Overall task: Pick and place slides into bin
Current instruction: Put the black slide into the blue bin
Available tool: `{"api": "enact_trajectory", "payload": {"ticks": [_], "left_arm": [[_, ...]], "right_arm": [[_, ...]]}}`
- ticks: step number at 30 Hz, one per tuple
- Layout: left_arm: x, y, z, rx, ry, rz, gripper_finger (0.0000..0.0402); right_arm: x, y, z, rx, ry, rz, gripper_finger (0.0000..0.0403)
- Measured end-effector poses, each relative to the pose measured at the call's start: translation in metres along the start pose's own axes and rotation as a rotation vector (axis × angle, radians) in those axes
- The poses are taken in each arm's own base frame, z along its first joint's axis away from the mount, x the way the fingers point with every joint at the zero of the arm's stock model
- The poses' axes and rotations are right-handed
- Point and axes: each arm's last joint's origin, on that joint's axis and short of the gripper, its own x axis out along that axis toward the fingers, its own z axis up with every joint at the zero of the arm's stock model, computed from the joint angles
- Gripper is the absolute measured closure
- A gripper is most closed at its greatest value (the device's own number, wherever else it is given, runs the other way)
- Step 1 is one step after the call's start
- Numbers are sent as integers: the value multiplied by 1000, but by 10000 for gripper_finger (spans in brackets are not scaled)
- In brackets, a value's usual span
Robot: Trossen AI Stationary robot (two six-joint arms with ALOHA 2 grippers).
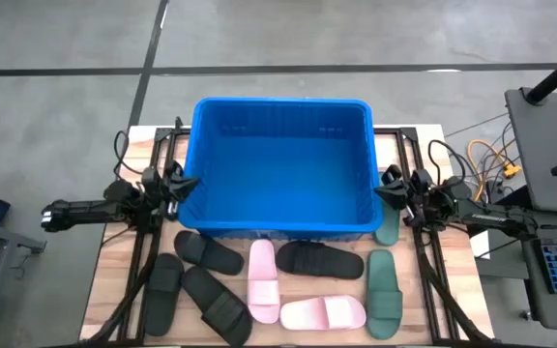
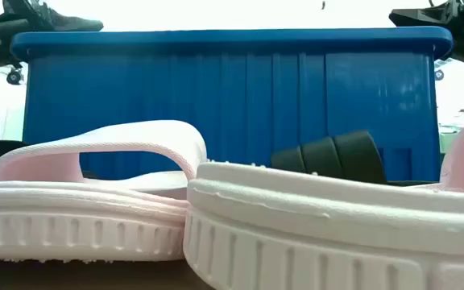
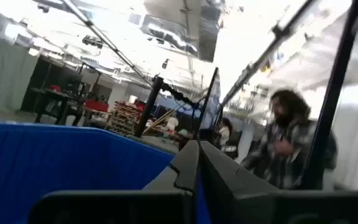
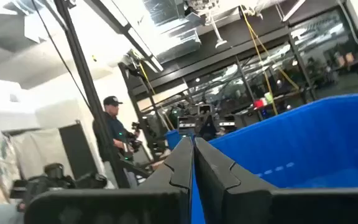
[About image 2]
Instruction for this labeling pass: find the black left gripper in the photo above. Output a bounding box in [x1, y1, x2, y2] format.
[2, 0, 104, 32]

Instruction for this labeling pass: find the black foam slide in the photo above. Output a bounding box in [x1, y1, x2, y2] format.
[271, 130, 438, 187]

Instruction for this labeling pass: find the pink foam slide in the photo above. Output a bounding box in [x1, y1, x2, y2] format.
[182, 110, 464, 290]
[0, 119, 209, 263]

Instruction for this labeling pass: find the blue plastic bin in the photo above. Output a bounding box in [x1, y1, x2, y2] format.
[10, 26, 454, 184]

